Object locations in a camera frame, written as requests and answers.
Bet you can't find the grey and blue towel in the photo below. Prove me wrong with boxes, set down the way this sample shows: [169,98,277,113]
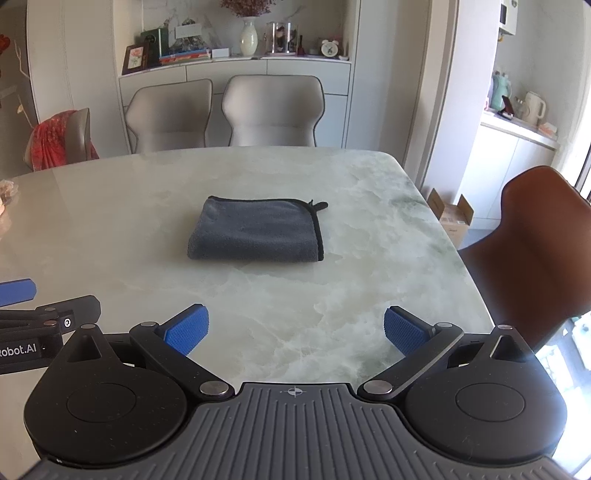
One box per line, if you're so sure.
[187,196,329,263]

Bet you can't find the plastic wrapped packet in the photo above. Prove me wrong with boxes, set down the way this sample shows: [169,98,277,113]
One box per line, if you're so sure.
[0,180,18,206]

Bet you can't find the cardboard box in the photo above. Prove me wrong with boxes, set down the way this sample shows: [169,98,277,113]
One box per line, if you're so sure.
[427,189,474,249]

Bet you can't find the chair with red cloth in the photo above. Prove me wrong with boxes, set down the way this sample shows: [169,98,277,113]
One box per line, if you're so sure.
[23,107,92,171]

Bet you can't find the grey chair left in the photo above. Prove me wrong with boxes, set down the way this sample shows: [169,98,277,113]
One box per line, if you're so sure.
[125,79,213,154]

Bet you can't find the grey chair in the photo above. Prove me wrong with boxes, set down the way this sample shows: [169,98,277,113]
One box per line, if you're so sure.
[221,75,325,147]
[125,79,213,154]

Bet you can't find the white sideboard cabinet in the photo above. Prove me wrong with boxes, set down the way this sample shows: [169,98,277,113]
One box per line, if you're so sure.
[119,57,352,148]

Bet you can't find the grey chair right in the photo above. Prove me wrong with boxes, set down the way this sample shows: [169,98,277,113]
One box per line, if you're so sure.
[221,75,325,147]

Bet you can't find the white electric kettle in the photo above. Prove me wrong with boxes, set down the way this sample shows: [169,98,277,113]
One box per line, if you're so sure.
[515,91,547,128]

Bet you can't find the teal jug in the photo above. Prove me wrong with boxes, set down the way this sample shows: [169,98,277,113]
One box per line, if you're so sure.
[490,71,512,111]

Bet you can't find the stack of books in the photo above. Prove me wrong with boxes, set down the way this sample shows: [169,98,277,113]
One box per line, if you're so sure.
[159,49,211,65]

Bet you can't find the alarm clock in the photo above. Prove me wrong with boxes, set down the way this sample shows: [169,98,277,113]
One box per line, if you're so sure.
[320,39,341,59]

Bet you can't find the white vase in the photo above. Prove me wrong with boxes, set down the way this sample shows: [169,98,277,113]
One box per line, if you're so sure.
[240,17,259,58]

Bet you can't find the glass photo block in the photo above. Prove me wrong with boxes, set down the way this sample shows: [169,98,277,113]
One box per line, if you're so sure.
[267,22,298,55]

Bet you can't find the picture frame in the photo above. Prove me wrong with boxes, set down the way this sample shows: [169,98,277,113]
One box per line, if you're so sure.
[121,43,149,75]

